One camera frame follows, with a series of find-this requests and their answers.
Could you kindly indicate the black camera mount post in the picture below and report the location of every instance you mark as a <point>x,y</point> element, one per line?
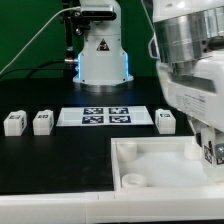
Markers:
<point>69,31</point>

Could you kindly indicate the white marker base sheet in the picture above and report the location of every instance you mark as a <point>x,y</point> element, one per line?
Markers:
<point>104,116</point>

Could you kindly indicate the white square tabletop part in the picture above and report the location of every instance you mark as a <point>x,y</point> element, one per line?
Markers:
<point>162,161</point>

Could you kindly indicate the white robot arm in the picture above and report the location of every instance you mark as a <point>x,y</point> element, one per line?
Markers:
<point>189,48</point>

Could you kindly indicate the white front obstacle rail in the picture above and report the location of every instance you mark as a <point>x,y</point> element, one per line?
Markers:
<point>145,205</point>

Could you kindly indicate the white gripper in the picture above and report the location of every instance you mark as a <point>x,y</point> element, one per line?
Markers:
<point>200,96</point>

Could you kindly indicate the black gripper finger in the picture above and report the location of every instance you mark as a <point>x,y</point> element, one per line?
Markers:
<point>219,153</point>

